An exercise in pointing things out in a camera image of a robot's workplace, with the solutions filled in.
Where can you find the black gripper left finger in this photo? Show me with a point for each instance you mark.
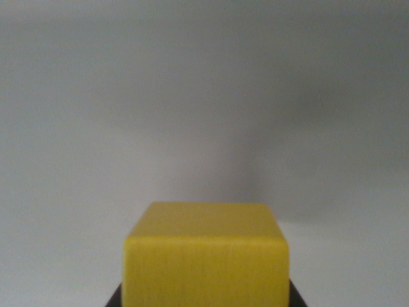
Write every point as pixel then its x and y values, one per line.
pixel 115 299

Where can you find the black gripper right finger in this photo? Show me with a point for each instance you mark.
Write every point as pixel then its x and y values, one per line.
pixel 295 297

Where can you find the yellow wooden cube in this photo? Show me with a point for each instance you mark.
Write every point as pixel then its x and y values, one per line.
pixel 206 262

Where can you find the white plastic bin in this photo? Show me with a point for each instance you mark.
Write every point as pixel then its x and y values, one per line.
pixel 128 112

